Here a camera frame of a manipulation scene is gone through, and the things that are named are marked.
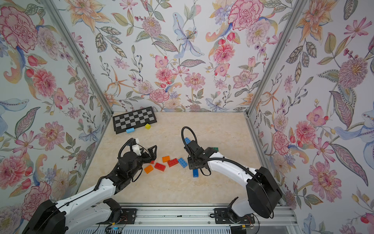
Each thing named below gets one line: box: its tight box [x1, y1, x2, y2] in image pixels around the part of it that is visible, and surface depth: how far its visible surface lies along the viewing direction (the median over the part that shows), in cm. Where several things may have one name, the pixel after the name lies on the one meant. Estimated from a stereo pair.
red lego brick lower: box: [154, 162, 166, 172], surface depth 92 cm
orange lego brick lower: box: [144, 164, 154, 175], surface depth 91 cm
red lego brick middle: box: [167, 157, 179, 168], surface depth 95 cm
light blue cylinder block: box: [125, 127, 135, 134], surface depth 111 cm
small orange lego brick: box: [162, 155, 170, 163], surface depth 95 cm
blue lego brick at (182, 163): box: [178, 157, 188, 169], surface depth 94 cm
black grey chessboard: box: [112, 106, 158, 135], surface depth 115 cm
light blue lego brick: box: [192, 168, 200, 178], surface depth 90 cm
